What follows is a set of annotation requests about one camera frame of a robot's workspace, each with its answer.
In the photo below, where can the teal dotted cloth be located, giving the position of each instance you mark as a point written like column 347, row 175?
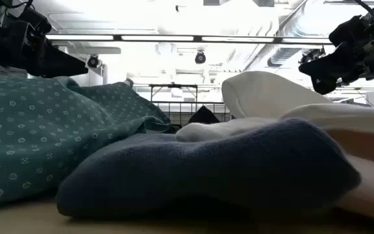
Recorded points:
column 28, row 130

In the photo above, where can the spiral ventilation duct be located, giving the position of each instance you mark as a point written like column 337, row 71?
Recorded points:
column 284, row 57

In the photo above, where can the pale pink knit cloth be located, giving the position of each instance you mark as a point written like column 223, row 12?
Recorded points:
column 369, row 182

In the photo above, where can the round black ceiling spotlight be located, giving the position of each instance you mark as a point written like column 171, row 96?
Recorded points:
column 200, row 58
column 93, row 61

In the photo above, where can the white terry sock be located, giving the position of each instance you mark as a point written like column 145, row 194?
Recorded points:
column 213, row 131

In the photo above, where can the navy blue knit cloth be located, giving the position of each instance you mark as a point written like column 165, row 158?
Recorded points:
column 206, row 169

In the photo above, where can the white cloth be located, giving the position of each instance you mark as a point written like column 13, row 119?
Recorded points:
column 265, row 94

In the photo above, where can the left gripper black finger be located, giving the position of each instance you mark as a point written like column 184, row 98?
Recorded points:
column 60, row 65

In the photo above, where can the metal rack frame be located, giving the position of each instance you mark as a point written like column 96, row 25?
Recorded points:
column 174, row 86

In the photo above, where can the black cloth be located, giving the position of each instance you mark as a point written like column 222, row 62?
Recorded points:
column 204, row 116

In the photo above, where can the long ceiling light bar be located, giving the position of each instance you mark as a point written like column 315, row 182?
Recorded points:
column 157, row 38

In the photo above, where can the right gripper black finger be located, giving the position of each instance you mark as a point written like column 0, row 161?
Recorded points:
column 323, row 68
column 325, row 86

